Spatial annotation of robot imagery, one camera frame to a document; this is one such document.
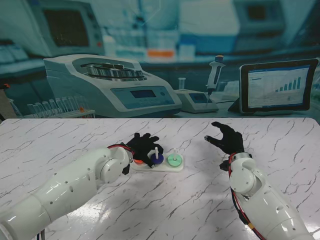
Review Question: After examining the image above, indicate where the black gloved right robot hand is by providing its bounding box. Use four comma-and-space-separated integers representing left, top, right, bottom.
204, 121, 246, 155

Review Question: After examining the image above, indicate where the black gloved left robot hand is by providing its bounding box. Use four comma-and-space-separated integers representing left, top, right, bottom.
126, 132, 166, 169

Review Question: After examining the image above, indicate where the medium purple ring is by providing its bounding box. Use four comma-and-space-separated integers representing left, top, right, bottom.
149, 153, 165, 166

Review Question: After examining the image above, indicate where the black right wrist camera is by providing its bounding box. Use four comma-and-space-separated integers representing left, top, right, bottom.
219, 160, 233, 172

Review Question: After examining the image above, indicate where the right arm red black cable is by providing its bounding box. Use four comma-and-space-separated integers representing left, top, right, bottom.
227, 152, 266, 240

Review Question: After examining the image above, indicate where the thin dark cable bundle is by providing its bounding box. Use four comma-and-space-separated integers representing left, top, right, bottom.
36, 224, 48, 240

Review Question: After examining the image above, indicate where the large green ring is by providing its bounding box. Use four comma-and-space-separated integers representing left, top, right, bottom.
166, 154, 184, 168

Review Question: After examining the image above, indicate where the left arm red cable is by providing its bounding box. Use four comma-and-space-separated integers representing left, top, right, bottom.
107, 142, 136, 155

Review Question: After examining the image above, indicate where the white three-rod tower base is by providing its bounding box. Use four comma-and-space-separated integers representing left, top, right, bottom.
131, 147, 185, 173

